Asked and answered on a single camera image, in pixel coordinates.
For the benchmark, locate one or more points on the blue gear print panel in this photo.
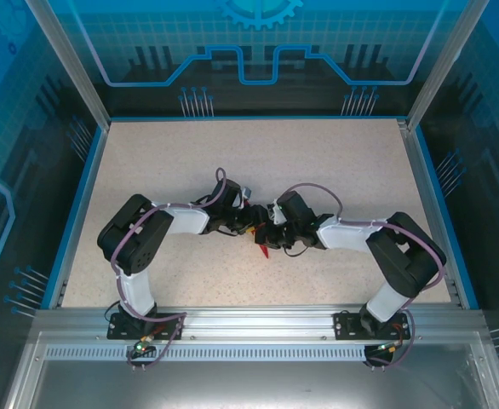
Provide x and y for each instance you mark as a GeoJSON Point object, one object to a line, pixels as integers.
{"type": "Point", "coordinates": [147, 25]}

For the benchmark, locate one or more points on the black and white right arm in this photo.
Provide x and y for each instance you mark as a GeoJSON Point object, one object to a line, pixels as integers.
{"type": "Point", "coordinates": [403, 255]}

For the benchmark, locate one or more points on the aluminium mounting rail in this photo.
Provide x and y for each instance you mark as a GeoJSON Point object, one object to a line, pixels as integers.
{"type": "Point", "coordinates": [254, 324]}

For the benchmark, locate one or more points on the red square paper sheet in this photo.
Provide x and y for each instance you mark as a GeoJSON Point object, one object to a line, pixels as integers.
{"type": "Point", "coordinates": [265, 252]}

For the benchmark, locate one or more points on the aluminium frame post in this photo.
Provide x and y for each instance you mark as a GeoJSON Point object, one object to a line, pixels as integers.
{"type": "Point", "coordinates": [77, 72]}
{"type": "Point", "coordinates": [441, 64]}

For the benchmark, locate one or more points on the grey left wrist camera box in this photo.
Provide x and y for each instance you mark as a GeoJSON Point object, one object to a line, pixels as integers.
{"type": "Point", "coordinates": [247, 194]}

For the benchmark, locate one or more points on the grey metal tray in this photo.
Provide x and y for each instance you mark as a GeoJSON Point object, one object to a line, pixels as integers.
{"type": "Point", "coordinates": [232, 387]}

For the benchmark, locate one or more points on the blue table edge strip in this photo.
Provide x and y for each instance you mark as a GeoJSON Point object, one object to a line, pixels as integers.
{"type": "Point", "coordinates": [443, 213]}
{"type": "Point", "coordinates": [77, 213]}

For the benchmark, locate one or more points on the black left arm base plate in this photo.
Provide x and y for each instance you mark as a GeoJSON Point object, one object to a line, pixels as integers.
{"type": "Point", "coordinates": [117, 328]}

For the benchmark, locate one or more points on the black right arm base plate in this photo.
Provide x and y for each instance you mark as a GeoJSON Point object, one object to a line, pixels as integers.
{"type": "Point", "coordinates": [344, 326]}

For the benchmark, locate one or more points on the aluminium table side rail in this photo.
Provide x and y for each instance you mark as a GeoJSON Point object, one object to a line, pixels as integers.
{"type": "Point", "coordinates": [428, 213]}

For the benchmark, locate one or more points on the blue circuit print side panel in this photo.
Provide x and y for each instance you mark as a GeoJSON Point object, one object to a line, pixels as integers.
{"type": "Point", "coordinates": [488, 128]}
{"type": "Point", "coordinates": [11, 128]}

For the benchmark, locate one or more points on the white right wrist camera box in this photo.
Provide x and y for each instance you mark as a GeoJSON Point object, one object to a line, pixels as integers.
{"type": "Point", "coordinates": [277, 215]}

